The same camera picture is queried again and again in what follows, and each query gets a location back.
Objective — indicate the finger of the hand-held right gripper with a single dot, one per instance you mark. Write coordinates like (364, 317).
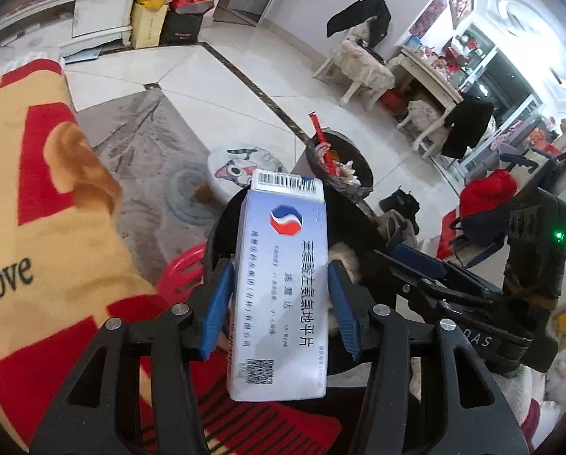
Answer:
(392, 279)
(420, 263)

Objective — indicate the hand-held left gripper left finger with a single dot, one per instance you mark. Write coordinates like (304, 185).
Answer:
(214, 308)

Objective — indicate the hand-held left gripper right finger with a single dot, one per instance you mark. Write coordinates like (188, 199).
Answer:
(344, 308)

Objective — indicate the white blue medicine box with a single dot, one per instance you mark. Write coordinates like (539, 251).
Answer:
(278, 294)

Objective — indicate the black plastic bucket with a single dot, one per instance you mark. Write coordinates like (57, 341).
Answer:
(349, 218)

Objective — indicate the red plastic stool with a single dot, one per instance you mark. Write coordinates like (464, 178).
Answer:
(183, 265)

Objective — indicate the black shoes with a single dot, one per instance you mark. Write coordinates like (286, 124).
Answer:
(399, 201)

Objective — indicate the red cloth bundle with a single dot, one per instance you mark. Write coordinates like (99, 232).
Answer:
(486, 194)

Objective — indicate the black office chair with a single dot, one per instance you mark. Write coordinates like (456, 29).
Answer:
(543, 166)

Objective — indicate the black waste bin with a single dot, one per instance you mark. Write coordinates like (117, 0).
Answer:
(344, 166)

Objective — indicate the cat print round cushion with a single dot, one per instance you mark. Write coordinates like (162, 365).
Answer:
(245, 168)

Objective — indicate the black jacket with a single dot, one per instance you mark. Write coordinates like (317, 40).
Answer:
(467, 125)
(358, 14)

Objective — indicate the white cushioned stool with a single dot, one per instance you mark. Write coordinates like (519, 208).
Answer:
(422, 116)

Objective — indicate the red bag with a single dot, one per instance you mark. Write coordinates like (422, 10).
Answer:
(394, 100)

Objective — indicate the grey floor rug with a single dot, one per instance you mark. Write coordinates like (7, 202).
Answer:
(141, 151)

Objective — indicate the patchwork printed blanket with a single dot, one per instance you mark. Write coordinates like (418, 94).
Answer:
(51, 246)

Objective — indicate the white desk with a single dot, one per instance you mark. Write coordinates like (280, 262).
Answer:
(430, 80)

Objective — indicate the white cushioned chair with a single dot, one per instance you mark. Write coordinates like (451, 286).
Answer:
(363, 71)

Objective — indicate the black box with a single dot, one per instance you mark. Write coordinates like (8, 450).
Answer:
(181, 28)

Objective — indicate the grey paper sheet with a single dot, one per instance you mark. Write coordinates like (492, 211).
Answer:
(81, 56)

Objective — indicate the beige cardboard box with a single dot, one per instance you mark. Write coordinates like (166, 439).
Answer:
(148, 26)

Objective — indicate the red gift box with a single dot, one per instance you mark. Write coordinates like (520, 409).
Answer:
(193, 4)

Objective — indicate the white TV cabinet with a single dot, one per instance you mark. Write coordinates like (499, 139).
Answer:
(93, 14)

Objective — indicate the red wall picture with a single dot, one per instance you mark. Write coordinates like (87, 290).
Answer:
(430, 12)

